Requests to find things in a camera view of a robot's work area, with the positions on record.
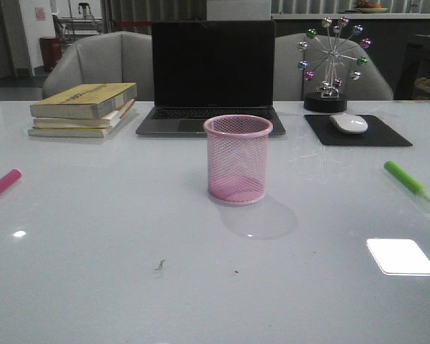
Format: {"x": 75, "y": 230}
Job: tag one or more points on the green marker pen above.
{"x": 407, "y": 180}

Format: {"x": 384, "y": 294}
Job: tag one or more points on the pink marker pen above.
{"x": 10, "y": 178}

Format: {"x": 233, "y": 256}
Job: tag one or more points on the pink mesh pen holder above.
{"x": 237, "y": 147}

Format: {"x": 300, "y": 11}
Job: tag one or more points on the grey laptop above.
{"x": 202, "y": 69}

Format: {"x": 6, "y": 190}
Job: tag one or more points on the right grey armchair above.
{"x": 288, "y": 83}

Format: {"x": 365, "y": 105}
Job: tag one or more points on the grey armchair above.
{"x": 288, "y": 83}
{"x": 105, "y": 58}

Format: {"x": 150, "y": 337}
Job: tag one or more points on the white computer mouse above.
{"x": 349, "y": 124}

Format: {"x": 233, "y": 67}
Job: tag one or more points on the left grey armchair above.
{"x": 105, "y": 58}

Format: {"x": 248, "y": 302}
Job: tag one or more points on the ferris wheel desk toy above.
{"x": 330, "y": 62}

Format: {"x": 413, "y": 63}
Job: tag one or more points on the yellow top book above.
{"x": 86, "y": 101}

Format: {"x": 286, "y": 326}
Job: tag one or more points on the yellow book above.
{"x": 86, "y": 101}
{"x": 74, "y": 132}

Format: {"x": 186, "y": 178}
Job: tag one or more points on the black mouse pad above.
{"x": 378, "y": 134}

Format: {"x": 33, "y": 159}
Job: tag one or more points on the bottom yellow book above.
{"x": 74, "y": 132}

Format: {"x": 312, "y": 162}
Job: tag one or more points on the red barrier belt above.
{"x": 133, "y": 23}

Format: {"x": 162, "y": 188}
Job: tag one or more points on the metal trolley table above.
{"x": 70, "y": 29}

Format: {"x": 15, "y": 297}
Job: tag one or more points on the red bin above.
{"x": 51, "y": 52}

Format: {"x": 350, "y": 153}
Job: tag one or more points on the fruit bowl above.
{"x": 368, "y": 7}

